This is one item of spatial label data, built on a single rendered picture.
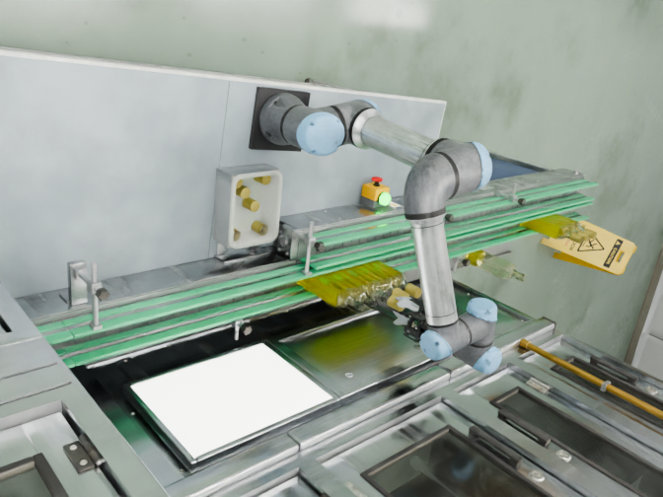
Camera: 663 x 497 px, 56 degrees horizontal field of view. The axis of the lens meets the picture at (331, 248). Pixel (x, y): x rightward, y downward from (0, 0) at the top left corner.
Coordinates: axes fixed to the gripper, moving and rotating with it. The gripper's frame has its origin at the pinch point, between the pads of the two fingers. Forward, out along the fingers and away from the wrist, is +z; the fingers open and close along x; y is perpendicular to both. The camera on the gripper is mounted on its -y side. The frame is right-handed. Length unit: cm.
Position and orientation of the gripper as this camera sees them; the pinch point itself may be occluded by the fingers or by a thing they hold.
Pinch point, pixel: (400, 305)
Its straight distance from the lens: 187.6
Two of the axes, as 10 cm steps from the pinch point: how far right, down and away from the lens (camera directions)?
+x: -1.2, 9.2, 3.6
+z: -6.6, -3.5, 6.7
